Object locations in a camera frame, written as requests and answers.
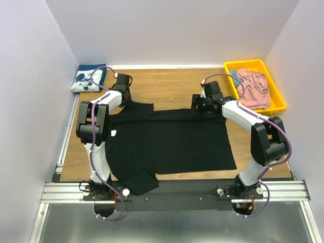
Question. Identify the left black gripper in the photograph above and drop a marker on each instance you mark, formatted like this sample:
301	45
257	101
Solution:
127	102

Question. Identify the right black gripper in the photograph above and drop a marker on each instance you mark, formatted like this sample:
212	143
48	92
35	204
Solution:
196	100

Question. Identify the black t-shirt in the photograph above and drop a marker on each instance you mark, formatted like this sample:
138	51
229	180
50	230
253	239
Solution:
143	143

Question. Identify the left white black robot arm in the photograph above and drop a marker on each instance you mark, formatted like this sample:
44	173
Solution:
92	129

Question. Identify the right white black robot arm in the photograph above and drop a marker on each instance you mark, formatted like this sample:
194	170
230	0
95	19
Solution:
269	146

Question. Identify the folded blue cartoon t-shirt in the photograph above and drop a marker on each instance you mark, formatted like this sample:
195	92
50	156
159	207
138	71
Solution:
84	79

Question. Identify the light blue garment in bin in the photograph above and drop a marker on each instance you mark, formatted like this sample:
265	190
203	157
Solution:
236	80

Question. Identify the pink t-shirt in bin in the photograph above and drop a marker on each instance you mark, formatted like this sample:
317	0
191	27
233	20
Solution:
257	93

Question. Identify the yellow plastic bin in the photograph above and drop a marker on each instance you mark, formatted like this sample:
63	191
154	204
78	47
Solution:
257	65

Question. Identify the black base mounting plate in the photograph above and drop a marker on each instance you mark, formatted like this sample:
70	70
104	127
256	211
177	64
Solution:
167	205

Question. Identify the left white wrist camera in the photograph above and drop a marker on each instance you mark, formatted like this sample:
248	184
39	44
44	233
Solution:
124	79

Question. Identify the aluminium frame rail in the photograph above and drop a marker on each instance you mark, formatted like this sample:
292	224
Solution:
58	193

